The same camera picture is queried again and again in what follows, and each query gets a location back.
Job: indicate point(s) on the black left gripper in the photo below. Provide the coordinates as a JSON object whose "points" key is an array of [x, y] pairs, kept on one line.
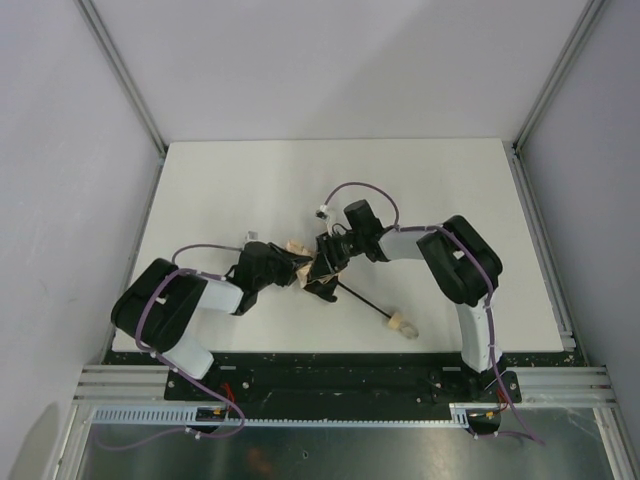
{"points": [[282, 261]]}

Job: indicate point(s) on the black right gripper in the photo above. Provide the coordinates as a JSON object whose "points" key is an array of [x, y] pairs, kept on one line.
{"points": [[326, 262]]}

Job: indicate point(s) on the beige folding umbrella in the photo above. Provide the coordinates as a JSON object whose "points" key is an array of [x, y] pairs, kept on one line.
{"points": [[326, 290]]}

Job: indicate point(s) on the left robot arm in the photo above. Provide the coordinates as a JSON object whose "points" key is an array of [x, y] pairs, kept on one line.
{"points": [[158, 307]]}

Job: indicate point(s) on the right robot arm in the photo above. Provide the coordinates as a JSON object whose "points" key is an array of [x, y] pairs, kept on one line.
{"points": [[464, 266]]}

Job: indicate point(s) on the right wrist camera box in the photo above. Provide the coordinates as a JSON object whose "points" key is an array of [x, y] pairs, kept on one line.
{"points": [[323, 213]]}

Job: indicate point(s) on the grey cable duct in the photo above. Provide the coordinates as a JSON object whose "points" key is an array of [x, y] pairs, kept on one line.
{"points": [[446, 416]]}

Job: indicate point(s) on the left aluminium frame post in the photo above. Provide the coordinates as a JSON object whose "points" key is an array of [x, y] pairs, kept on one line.
{"points": [[115, 61]]}

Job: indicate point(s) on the aluminium frame post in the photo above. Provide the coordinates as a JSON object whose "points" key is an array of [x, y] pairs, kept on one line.
{"points": [[569, 54], [115, 61]]}

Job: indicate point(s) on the right aluminium frame post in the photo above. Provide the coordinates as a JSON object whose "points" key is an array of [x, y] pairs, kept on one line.
{"points": [[569, 54]]}

